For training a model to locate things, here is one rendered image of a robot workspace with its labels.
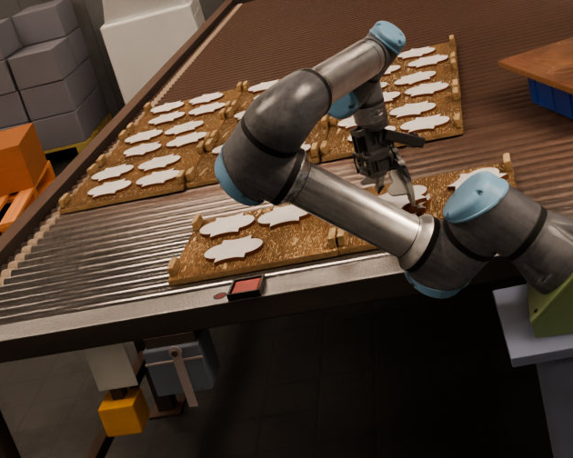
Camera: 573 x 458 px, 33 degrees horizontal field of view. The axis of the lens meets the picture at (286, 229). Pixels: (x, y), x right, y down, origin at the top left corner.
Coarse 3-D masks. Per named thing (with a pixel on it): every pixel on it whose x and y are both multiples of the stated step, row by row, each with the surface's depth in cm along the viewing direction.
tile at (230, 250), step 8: (224, 240) 240; (232, 240) 239; (240, 240) 237; (248, 240) 236; (256, 240) 234; (216, 248) 236; (224, 248) 235; (232, 248) 234; (240, 248) 232; (248, 248) 231; (256, 248) 230; (208, 256) 233; (216, 256) 232; (224, 256) 230; (232, 256) 229; (240, 256) 228; (216, 264) 229
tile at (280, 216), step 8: (280, 208) 250; (288, 208) 248; (296, 208) 247; (264, 216) 248; (272, 216) 246; (280, 216) 245; (288, 216) 243; (296, 216) 242; (304, 216) 242; (264, 224) 244; (272, 224) 241; (280, 224) 241; (288, 224) 241
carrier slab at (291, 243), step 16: (272, 208) 255; (256, 224) 247; (304, 224) 239; (320, 224) 236; (192, 240) 249; (208, 240) 246; (272, 240) 235; (288, 240) 232; (304, 240) 230; (320, 240) 227; (192, 256) 239; (256, 256) 228; (272, 256) 226; (288, 256) 224; (304, 256) 222; (320, 256) 221; (192, 272) 230; (208, 272) 227; (224, 272) 226; (240, 272) 225
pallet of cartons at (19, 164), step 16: (16, 128) 668; (32, 128) 667; (0, 144) 635; (16, 144) 623; (32, 144) 656; (0, 160) 625; (16, 160) 626; (32, 160) 645; (0, 176) 629; (16, 176) 629; (32, 176) 634; (48, 176) 681; (0, 192) 632; (32, 192) 627; (0, 208) 612; (16, 208) 599; (0, 224) 578
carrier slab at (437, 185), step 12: (480, 168) 243; (504, 168) 239; (420, 180) 246; (432, 180) 244; (444, 180) 242; (456, 180) 240; (372, 192) 247; (384, 192) 245; (432, 192) 237; (444, 192) 235; (432, 204) 230; (444, 204) 228; (348, 240) 223; (360, 240) 222; (348, 252) 220
